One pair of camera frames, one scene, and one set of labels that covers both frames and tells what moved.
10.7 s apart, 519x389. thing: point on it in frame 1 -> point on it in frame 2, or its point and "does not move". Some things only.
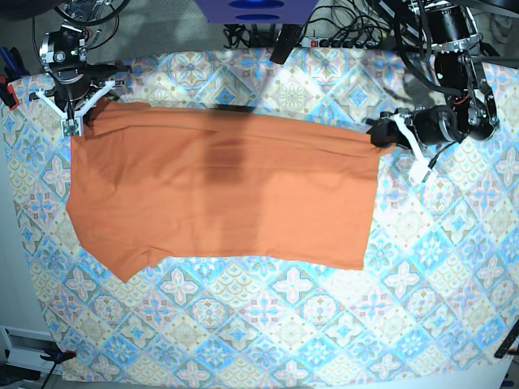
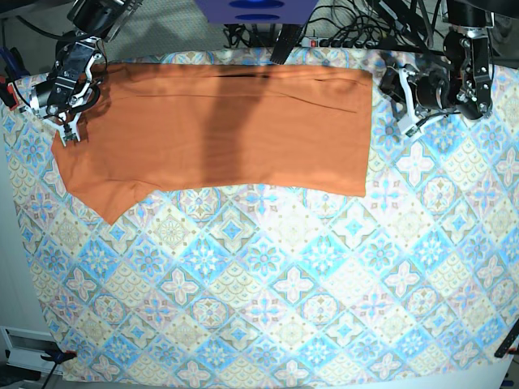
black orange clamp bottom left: x=56 y=356 does not move
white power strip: x=314 y=42 does not move
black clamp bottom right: x=505 y=348 does not move
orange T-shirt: x=146 y=182 -> x=165 y=126
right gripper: x=436 y=124 -> x=431 y=89
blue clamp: x=15 y=67 does not move
